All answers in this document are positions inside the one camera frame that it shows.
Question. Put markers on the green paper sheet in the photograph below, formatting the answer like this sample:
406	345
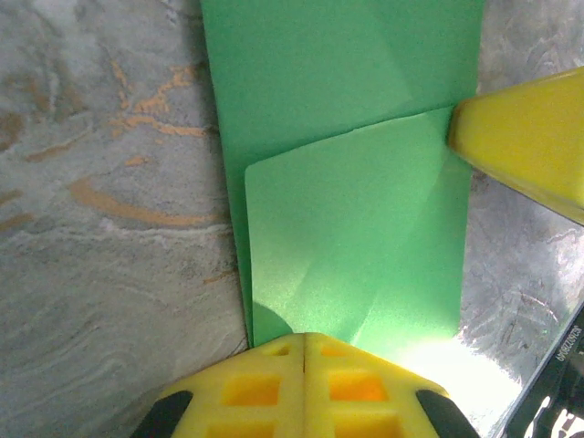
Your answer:
342	159

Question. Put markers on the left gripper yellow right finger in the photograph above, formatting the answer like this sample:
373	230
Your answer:
365	392

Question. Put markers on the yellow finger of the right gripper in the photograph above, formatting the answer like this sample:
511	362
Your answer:
529	141

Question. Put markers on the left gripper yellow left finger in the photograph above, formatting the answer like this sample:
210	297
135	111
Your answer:
246	392

